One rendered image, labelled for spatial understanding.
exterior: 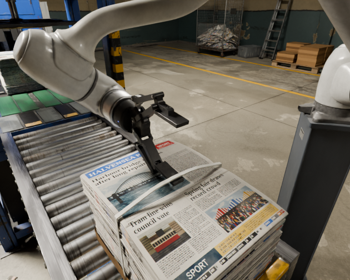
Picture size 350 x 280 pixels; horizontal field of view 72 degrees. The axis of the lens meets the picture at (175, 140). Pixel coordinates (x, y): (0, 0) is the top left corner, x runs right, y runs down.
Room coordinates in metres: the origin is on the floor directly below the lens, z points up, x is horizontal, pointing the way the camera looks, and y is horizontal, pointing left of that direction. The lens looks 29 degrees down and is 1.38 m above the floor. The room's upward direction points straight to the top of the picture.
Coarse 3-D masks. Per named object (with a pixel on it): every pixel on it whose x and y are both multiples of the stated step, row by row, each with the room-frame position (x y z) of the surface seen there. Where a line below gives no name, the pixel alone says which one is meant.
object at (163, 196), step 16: (208, 160) 0.52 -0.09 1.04; (192, 176) 0.46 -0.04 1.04; (208, 176) 0.46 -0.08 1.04; (144, 192) 0.40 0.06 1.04; (160, 192) 0.40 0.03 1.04; (176, 192) 0.40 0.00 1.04; (112, 208) 0.35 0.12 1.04; (144, 208) 0.35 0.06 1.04; (160, 208) 0.35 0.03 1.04; (112, 224) 0.35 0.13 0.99; (128, 224) 0.31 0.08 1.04; (128, 256) 0.31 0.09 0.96; (128, 272) 0.33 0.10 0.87
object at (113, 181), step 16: (160, 144) 0.62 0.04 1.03; (176, 144) 0.61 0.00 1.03; (128, 160) 0.54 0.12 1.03; (176, 160) 0.53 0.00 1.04; (192, 160) 0.52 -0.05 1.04; (96, 176) 0.47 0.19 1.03; (112, 176) 0.47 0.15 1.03; (128, 176) 0.46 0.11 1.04; (144, 176) 0.46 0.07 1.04; (160, 176) 0.46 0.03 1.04; (96, 192) 0.41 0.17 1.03; (112, 192) 0.40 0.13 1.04; (128, 192) 0.40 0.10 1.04; (96, 208) 0.41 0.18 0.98; (96, 224) 0.47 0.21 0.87; (112, 240) 0.38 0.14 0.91
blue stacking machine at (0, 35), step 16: (0, 0) 3.23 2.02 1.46; (16, 0) 3.33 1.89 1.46; (32, 0) 3.45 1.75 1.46; (0, 16) 3.21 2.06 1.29; (32, 16) 3.42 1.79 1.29; (48, 16) 3.53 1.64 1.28; (0, 32) 3.17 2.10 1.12; (16, 32) 3.28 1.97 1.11; (48, 32) 3.51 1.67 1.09; (0, 48) 4.13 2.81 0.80
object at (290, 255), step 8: (104, 120) 1.31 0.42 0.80; (112, 128) 1.21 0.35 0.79; (120, 128) 1.20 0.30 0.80; (128, 136) 1.11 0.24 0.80; (280, 240) 0.47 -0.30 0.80; (280, 248) 0.44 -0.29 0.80; (288, 248) 0.44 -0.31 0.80; (280, 256) 0.42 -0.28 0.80; (288, 256) 0.42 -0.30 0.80; (296, 256) 0.42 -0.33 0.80; (288, 272) 0.40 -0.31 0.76
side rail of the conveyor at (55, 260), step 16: (16, 160) 0.89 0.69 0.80; (16, 176) 0.77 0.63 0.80; (32, 192) 0.68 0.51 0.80; (32, 208) 0.60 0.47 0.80; (32, 224) 0.53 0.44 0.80; (48, 224) 0.53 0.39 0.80; (48, 240) 0.47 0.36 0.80; (48, 256) 0.42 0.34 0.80; (64, 256) 0.42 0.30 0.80; (48, 272) 0.38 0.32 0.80; (64, 272) 0.38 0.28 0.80
